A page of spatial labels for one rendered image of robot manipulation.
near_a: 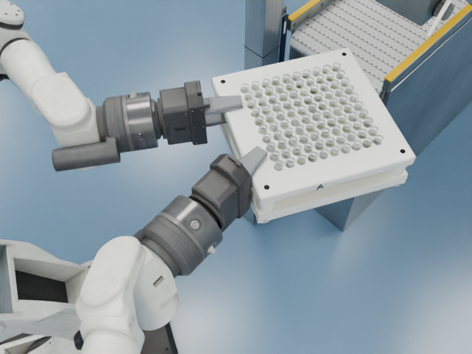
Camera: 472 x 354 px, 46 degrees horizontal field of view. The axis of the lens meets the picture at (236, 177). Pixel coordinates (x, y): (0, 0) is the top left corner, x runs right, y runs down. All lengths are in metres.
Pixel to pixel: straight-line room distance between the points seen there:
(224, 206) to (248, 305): 1.11
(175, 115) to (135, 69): 1.64
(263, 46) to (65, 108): 0.59
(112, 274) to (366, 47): 0.86
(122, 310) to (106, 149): 0.28
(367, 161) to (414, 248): 1.21
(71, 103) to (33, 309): 0.38
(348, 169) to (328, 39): 0.57
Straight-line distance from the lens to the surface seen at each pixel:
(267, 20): 1.26
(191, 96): 0.82
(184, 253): 0.71
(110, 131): 0.84
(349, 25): 1.38
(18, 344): 1.54
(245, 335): 1.81
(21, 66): 0.98
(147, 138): 0.84
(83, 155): 0.84
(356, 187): 0.85
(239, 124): 0.85
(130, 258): 0.68
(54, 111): 0.85
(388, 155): 0.84
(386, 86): 1.23
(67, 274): 1.17
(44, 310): 1.05
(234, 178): 0.74
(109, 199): 2.07
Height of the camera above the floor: 1.72
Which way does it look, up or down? 56 degrees down
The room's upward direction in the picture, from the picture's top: straight up
